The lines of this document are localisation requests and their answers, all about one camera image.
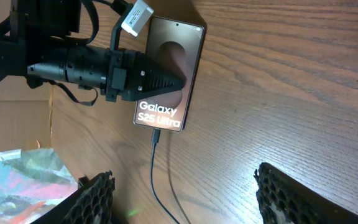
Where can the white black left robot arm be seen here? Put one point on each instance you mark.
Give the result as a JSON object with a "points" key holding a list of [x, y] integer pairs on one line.
{"points": [[37, 43]]}

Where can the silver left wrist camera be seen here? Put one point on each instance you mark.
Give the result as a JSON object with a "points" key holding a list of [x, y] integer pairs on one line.
{"points": [[137, 17]]}

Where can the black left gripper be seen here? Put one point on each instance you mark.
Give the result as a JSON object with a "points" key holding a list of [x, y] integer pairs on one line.
{"points": [[135, 76]]}

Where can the colourful painted cloth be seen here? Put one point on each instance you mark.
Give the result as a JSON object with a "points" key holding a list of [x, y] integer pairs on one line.
{"points": [[31, 184]]}

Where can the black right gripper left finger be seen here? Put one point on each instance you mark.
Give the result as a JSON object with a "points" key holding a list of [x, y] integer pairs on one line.
{"points": [[91, 203]]}

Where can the brown cardboard box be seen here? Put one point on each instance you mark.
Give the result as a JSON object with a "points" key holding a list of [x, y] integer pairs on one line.
{"points": [[24, 115]]}

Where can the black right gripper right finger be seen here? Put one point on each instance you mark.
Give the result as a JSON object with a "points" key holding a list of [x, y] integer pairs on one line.
{"points": [[282, 199]]}

